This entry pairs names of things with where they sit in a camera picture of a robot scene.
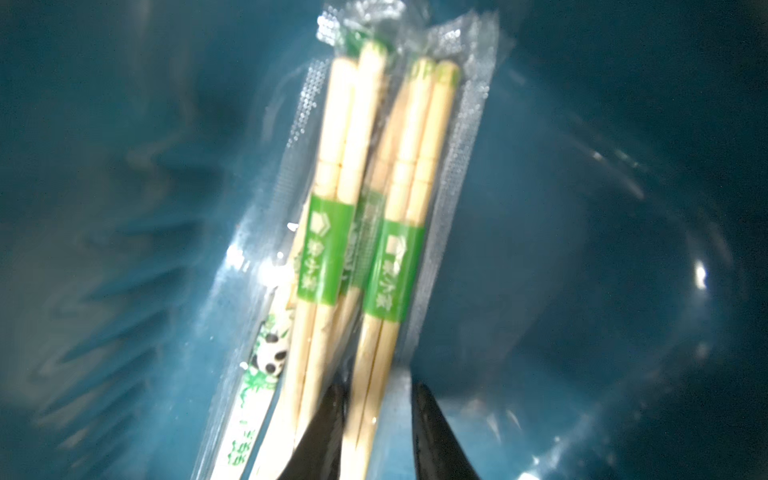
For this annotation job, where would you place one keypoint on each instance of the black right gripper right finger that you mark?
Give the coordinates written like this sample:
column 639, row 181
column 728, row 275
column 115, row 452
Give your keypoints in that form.
column 437, row 452

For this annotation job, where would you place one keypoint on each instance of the teal storage box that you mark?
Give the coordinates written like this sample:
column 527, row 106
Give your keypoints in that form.
column 600, row 308

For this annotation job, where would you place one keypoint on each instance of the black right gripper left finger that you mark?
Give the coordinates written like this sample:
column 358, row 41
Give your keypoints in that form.
column 318, row 454

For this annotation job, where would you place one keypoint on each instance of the chopsticks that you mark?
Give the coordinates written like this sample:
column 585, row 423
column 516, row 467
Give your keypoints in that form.
column 244, row 406
column 352, row 86
column 409, row 204

